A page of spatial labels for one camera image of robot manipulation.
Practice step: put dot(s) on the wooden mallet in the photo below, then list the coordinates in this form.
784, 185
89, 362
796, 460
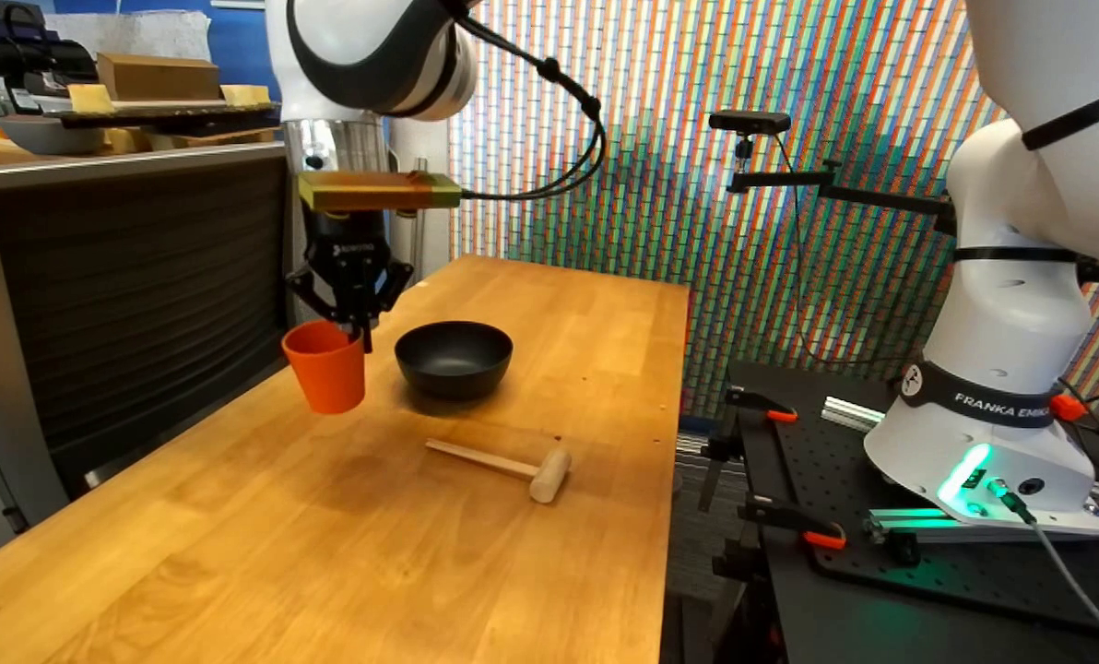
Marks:
538, 467

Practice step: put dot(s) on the wrist camera mount plate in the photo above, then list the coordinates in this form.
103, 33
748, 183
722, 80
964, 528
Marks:
378, 191

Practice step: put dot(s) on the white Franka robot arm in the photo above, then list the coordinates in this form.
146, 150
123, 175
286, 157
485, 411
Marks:
1016, 317

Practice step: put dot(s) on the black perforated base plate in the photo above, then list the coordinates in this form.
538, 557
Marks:
941, 567

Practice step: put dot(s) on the short silver metal bar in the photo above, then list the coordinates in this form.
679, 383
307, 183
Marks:
855, 413

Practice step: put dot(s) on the iridescent backdrop curtain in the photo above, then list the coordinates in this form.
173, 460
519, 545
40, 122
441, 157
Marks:
757, 271

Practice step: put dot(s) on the black bag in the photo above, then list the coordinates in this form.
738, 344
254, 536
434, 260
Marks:
31, 57

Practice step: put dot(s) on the wooden box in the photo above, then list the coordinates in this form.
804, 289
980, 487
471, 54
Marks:
158, 75

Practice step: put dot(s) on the orange black bar clamp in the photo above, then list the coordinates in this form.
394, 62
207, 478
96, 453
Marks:
757, 406
796, 521
1068, 406

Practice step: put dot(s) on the black stereo camera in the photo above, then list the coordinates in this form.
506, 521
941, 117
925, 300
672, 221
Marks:
752, 121

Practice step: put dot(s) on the dark desk partition panel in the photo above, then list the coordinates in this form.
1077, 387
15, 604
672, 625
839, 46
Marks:
131, 307

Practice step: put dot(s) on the aluminium rail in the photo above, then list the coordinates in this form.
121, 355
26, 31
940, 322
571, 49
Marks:
941, 525

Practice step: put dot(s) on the orange plastic cup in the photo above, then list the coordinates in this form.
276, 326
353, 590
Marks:
327, 369

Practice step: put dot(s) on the black bowl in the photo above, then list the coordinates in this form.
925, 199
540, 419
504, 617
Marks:
453, 360

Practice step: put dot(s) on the black cart table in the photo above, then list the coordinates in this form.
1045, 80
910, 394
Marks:
722, 604

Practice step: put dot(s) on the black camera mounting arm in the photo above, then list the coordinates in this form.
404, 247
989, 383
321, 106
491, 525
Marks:
819, 185

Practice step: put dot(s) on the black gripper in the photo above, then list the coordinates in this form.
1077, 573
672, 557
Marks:
348, 260

